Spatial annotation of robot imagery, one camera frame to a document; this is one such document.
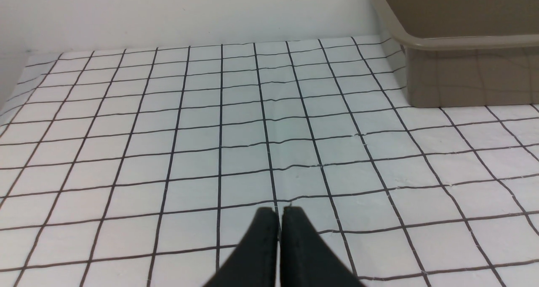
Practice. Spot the white black grid tablecloth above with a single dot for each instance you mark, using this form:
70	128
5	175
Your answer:
145	167

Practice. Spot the olive green plastic bin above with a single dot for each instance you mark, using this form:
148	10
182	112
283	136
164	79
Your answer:
462	53

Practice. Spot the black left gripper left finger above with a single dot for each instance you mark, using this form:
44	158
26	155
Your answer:
253	262

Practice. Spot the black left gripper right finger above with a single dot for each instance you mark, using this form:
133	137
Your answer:
305	259

